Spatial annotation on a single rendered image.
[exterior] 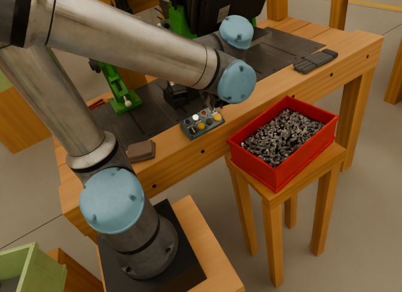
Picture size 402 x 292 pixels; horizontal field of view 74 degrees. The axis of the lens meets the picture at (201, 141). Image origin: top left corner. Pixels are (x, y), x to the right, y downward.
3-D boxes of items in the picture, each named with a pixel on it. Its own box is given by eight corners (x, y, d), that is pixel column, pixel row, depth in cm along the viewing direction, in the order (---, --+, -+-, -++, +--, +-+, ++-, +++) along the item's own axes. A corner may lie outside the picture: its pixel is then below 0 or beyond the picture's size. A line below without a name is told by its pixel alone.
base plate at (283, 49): (326, 48, 127) (326, 44, 126) (112, 163, 101) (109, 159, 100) (268, 29, 157) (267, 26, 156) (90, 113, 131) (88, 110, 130)
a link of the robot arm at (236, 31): (211, 18, 57) (244, 8, 60) (204, 52, 67) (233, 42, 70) (230, 45, 55) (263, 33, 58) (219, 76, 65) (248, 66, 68)
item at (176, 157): (377, 66, 131) (384, 35, 121) (85, 237, 95) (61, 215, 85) (352, 57, 141) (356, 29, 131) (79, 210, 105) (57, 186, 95)
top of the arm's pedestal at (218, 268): (246, 291, 66) (244, 285, 63) (125, 371, 60) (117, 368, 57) (192, 200, 89) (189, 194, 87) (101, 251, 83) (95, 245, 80)
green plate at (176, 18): (201, 62, 108) (202, 4, 96) (182, 65, 105) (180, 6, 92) (188, 54, 116) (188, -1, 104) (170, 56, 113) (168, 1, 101)
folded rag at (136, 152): (155, 143, 101) (153, 137, 99) (155, 158, 95) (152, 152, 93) (130, 149, 101) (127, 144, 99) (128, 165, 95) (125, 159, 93)
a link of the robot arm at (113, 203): (113, 264, 53) (78, 230, 44) (100, 216, 63) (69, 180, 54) (167, 231, 56) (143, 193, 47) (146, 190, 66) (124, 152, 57)
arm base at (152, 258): (186, 260, 61) (173, 239, 54) (123, 291, 59) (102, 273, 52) (168, 210, 72) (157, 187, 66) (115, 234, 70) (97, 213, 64)
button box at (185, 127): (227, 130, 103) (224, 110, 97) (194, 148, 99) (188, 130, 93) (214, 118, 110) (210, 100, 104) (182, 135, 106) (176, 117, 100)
